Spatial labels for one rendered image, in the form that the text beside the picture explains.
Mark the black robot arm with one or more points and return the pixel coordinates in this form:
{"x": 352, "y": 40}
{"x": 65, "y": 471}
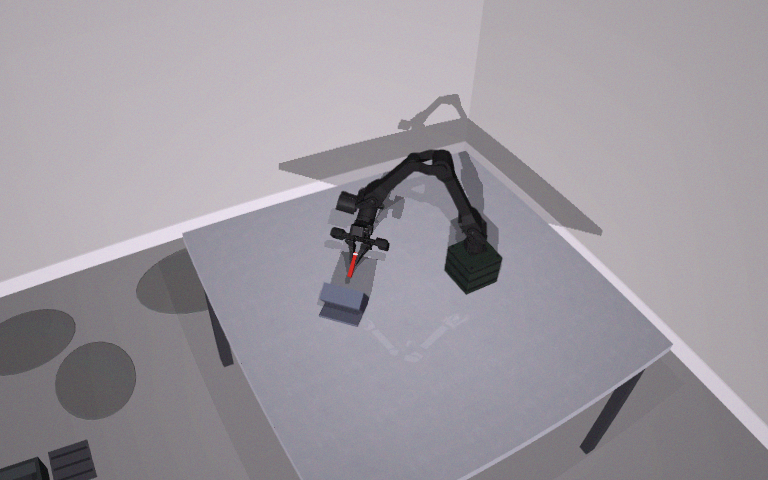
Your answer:
{"x": 370, "y": 198}

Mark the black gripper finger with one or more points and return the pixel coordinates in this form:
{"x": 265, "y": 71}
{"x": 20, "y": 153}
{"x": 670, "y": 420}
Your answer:
{"x": 352, "y": 247}
{"x": 363, "y": 249}

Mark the dark grey square panel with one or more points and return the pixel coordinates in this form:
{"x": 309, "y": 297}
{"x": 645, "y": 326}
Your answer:
{"x": 342, "y": 304}

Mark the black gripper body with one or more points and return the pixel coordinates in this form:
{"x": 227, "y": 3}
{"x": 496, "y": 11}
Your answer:
{"x": 341, "y": 234}

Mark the red peg with white band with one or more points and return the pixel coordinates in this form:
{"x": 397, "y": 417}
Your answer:
{"x": 352, "y": 266}

